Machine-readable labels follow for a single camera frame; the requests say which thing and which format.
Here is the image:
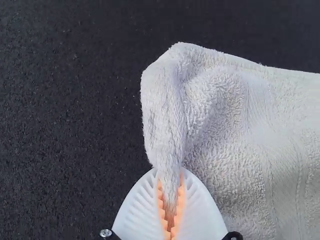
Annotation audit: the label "pale towel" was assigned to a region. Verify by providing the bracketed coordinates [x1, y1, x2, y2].
[139, 41, 320, 240]

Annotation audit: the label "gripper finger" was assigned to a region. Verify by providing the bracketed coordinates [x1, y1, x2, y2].
[172, 167, 244, 240]
[99, 168, 174, 240]

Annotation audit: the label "black mat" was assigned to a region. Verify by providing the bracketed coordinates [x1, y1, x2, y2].
[0, 0, 320, 240]

